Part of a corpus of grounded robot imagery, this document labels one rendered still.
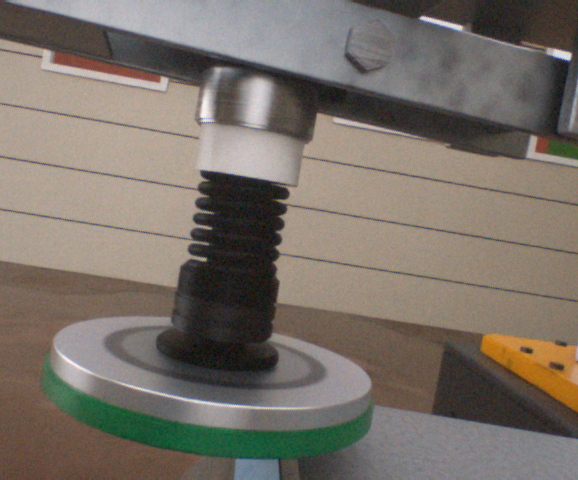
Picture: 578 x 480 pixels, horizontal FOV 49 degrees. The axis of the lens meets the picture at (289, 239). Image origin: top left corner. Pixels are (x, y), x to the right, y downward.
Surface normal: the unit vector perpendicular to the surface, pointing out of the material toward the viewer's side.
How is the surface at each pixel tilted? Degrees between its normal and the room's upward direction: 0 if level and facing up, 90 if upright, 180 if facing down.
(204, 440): 90
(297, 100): 90
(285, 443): 90
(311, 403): 0
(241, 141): 90
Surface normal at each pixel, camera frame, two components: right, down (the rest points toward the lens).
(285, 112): 0.48, 0.13
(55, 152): 0.09, 0.07
